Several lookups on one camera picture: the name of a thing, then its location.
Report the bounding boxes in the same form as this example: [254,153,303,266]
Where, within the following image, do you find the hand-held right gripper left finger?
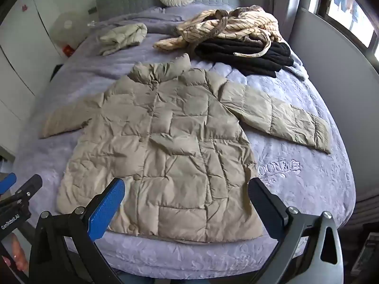
[29,178,125,284]

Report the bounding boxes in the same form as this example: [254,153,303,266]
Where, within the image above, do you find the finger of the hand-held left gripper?
[0,174,43,211]
[0,173,17,196]

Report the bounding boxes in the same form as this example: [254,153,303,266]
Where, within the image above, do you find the lavender embossed bed blanket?
[13,4,356,280]

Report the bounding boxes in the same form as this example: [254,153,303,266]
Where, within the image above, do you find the white wardrobe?
[0,0,98,160]

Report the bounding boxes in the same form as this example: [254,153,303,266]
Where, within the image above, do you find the cream striped garment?
[153,5,282,58]

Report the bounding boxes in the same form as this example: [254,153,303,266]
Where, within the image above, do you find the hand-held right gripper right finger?
[248,178,346,284]

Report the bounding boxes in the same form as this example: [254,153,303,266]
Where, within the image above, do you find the person's left hand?
[2,233,29,273]

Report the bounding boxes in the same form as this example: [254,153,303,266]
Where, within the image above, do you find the window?
[308,0,379,48]

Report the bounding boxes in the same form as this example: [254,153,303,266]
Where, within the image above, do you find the beige quilted comforter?
[38,53,331,244]

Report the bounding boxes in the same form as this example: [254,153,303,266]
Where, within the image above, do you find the black knitted sweater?
[194,40,294,77]

